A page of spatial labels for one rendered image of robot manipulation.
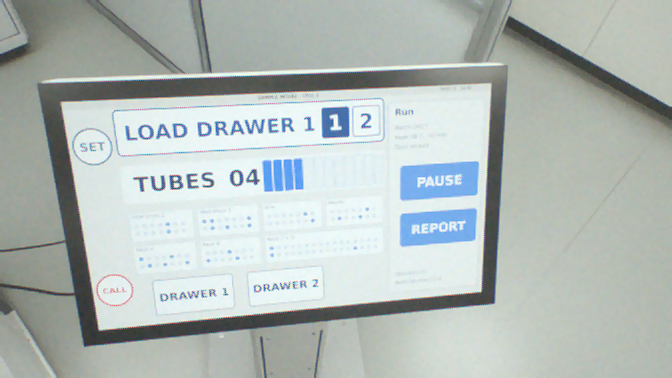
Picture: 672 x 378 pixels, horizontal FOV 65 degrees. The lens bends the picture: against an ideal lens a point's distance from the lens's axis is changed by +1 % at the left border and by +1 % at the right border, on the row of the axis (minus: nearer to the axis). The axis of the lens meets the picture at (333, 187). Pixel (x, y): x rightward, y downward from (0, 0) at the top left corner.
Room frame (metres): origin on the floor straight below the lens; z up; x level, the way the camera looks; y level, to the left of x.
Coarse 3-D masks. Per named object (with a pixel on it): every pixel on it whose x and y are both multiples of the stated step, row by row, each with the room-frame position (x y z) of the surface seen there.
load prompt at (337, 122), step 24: (120, 120) 0.36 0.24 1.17; (144, 120) 0.37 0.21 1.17; (168, 120) 0.37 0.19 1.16; (192, 120) 0.38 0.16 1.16; (216, 120) 0.38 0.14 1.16; (240, 120) 0.39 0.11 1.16; (264, 120) 0.39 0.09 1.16; (288, 120) 0.40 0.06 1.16; (312, 120) 0.41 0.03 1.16; (336, 120) 0.41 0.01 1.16; (360, 120) 0.42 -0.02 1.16; (384, 120) 0.42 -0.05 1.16; (120, 144) 0.35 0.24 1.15; (144, 144) 0.35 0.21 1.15; (168, 144) 0.36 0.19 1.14; (192, 144) 0.36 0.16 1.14; (216, 144) 0.37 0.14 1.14; (240, 144) 0.37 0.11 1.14; (264, 144) 0.38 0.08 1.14; (288, 144) 0.38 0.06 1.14; (312, 144) 0.39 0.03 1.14; (336, 144) 0.39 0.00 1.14
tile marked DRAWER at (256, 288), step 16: (256, 272) 0.27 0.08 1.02; (272, 272) 0.28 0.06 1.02; (288, 272) 0.28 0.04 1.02; (304, 272) 0.28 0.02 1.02; (320, 272) 0.29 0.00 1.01; (256, 288) 0.26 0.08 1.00; (272, 288) 0.26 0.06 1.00; (288, 288) 0.27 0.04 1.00; (304, 288) 0.27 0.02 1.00; (320, 288) 0.27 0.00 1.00; (256, 304) 0.25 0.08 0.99; (272, 304) 0.25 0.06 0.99
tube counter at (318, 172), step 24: (240, 168) 0.35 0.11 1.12; (264, 168) 0.36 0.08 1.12; (288, 168) 0.36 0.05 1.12; (312, 168) 0.37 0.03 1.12; (336, 168) 0.37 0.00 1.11; (360, 168) 0.38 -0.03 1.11; (384, 168) 0.39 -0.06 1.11; (240, 192) 0.34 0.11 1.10; (264, 192) 0.34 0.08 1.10; (288, 192) 0.35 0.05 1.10
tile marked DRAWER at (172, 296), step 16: (160, 288) 0.24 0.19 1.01; (176, 288) 0.25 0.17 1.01; (192, 288) 0.25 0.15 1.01; (208, 288) 0.25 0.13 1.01; (224, 288) 0.26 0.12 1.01; (160, 304) 0.23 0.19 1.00; (176, 304) 0.23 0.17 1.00; (192, 304) 0.24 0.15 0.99; (208, 304) 0.24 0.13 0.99; (224, 304) 0.24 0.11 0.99
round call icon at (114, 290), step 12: (96, 276) 0.24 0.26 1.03; (108, 276) 0.24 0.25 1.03; (120, 276) 0.25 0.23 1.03; (132, 276) 0.25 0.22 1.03; (96, 288) 0.23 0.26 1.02; (108, 288) 0.23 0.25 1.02; (120, 288) 0.24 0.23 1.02; (132, 288) 0.24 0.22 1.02; (96, 300) 0.22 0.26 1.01; (108, 300) 0.22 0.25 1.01; (120, 300) 0.23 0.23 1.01; (132, 300) 0.23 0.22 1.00
